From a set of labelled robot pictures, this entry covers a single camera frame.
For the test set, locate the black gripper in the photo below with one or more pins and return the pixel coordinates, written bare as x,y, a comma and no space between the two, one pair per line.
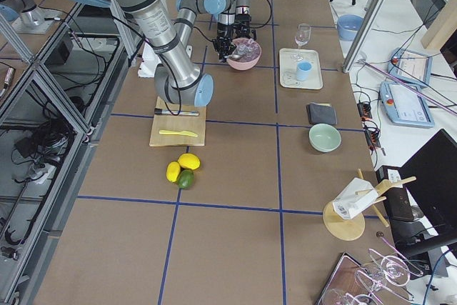
224,30

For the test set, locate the pink bowl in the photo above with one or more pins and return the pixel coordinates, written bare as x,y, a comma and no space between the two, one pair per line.
245,64

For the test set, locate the steel ice scoop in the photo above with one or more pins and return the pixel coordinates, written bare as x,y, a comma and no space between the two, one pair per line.
237,57

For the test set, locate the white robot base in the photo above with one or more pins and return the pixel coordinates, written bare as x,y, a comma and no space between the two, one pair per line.
149,62

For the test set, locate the clear ice cubes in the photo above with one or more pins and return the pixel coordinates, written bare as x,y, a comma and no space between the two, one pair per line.
246,48

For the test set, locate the blue plastic cup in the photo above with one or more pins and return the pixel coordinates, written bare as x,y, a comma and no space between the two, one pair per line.
303,69

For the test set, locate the clear wine glass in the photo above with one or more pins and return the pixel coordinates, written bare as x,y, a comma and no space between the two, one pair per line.
303,35

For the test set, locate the cream bear tray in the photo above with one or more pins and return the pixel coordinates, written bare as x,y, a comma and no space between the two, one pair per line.
288,59

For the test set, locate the steel muddler black tip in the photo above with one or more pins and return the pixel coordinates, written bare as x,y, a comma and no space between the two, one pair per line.
166,112

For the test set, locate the bamboo cutting board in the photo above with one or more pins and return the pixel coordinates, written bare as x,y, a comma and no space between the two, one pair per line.
178,123

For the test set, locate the yellow plastic knife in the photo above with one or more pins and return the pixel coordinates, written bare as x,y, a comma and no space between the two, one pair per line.
178,133

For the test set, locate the grey yellow folded cloth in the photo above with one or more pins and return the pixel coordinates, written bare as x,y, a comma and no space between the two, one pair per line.
321,114

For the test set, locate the blue bowl on side table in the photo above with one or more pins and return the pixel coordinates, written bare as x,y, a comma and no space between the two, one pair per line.
348,26

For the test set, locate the round yellow lemon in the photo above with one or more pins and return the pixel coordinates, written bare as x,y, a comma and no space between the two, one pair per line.
189,161

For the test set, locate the green bowl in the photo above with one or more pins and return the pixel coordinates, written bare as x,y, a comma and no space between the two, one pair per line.
324,137

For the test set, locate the green avocado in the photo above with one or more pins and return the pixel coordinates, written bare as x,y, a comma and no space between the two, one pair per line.
185,179

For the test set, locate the teach pendant near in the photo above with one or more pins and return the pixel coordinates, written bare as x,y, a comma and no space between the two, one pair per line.
404,105

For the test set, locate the teach pendant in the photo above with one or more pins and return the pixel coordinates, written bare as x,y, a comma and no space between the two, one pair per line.
410,66
404,105

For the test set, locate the teach pendant far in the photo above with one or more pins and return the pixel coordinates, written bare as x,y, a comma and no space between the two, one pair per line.
410,66

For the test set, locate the white paper bag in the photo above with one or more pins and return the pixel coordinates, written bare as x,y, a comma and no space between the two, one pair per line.
357,196

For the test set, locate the wooden stand round base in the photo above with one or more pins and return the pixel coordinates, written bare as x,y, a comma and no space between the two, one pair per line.
352,229

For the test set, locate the black monitor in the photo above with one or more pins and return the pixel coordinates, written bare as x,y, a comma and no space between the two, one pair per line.
434,191

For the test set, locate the clear glasses rack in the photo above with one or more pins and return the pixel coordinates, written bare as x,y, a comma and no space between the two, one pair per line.
381,279

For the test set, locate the aluminium frame post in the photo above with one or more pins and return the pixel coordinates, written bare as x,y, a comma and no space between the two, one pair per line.
362,35

